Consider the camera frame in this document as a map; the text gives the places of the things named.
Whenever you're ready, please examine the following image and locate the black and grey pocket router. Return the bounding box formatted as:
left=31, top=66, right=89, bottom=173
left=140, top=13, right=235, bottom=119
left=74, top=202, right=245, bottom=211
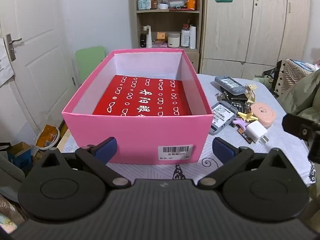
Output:
left=214, top=76, right=247, bottom=95

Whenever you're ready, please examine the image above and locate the pink round compact case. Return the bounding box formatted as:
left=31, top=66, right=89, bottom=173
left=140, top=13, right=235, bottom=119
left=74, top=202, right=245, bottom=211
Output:
left=250, top=102, right=277, bottom=128

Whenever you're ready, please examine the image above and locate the wooden wardrobe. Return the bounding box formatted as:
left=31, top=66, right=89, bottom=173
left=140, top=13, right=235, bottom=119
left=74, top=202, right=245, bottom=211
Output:
left=200, top=0, right=314, bottom=80

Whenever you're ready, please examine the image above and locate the white canister with red cap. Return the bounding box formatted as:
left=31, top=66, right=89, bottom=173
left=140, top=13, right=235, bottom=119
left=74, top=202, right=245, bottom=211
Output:
left=180, top=24, right=190, bottom=47

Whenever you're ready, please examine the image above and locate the green garment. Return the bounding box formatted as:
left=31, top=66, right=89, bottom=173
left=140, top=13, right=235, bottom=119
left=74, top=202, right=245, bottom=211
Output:
left=276, top=69, right=320, bottom=122

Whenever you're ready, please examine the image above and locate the green folding table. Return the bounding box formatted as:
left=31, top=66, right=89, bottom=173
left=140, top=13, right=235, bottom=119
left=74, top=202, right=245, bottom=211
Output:
left=75, top=46, right=107, bottom=84

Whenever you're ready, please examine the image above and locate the bunch of keys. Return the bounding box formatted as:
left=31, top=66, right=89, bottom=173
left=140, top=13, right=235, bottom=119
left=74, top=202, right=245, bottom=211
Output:
left=215, top=91, right=234, bottom=101

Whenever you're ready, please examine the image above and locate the white paper roll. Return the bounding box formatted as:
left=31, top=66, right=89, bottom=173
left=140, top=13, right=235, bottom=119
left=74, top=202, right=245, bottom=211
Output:
left=189, top=25, right=197, bottom=49

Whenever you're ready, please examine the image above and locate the red printed cloth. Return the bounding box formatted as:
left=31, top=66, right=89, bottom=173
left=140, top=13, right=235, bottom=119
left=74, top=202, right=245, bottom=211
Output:
left=92, top=74, right=192, bottom=117

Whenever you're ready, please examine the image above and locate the white patterned tablecloth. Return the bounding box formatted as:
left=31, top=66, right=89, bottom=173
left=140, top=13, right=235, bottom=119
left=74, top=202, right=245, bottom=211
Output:
left=61, top=74, right=316, bottom=188

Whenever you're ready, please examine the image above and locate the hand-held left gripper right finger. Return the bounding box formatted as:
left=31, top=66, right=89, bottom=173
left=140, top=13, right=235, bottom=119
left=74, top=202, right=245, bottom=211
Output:
left=200, top=137, right=288, bottom=189

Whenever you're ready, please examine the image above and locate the wooden shelf unit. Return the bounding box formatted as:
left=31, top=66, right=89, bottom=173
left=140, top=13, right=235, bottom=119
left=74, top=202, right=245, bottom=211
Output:
left=132, top=0, right=203, bottom=73

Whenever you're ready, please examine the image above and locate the pink cardboard box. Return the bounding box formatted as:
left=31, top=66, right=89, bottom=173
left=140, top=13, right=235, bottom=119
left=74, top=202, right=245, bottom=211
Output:
left=62, top=49, right=215, bottom=166

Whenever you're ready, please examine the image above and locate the white charger plug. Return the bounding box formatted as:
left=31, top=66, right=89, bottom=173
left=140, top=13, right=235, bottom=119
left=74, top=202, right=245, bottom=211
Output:
left=246, top=121, right=269, bottom=145

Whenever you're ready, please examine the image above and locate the white door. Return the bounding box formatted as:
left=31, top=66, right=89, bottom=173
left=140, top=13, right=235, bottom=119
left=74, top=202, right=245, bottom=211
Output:
left=0, top=0, right=75, bottom=140

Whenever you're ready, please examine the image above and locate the blue cardboard box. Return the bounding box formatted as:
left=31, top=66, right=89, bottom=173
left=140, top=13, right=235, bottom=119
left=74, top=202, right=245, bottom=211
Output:
left=7, top=142, right=32, bottom=173

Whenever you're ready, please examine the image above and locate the white jar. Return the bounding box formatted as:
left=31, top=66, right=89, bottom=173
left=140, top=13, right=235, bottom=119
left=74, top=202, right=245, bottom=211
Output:
left=167, top=32, right=181, bottom=48

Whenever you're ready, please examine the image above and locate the beige hair claw clip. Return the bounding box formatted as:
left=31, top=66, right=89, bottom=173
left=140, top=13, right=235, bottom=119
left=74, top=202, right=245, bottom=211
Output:
left=244, top=83, right=258, bottom=103

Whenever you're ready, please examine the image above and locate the white spray bottle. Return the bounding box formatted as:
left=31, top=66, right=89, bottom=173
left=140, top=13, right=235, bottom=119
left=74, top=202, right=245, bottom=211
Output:
left=146, top=25, right=153, bottom=48

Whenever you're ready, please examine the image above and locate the trash bin with orange bag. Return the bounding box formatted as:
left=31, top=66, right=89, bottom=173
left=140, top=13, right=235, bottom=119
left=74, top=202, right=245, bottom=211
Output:
left=36, top=124, right=60, bottom=151

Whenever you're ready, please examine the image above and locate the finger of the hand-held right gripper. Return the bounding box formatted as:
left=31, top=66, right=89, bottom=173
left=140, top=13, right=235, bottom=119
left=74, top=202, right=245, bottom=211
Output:
left=308, top=140, right=320, bottom=164
left=282, top=113, right=320, bottom=140

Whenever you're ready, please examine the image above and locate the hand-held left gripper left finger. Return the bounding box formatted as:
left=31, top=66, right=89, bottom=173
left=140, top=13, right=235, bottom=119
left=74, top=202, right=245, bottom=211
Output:
left=37, top=137, right=132, bottom=189

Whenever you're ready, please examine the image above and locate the metal door handle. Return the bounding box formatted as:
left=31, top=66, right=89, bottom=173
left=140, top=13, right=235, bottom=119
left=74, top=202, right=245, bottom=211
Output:
left=5, top=34, right=22, bottom=61

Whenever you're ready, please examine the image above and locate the yellow hair clip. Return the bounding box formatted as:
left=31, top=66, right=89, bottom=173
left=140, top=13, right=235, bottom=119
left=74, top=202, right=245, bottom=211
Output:
left=236, top=111, right=258, bottom=122

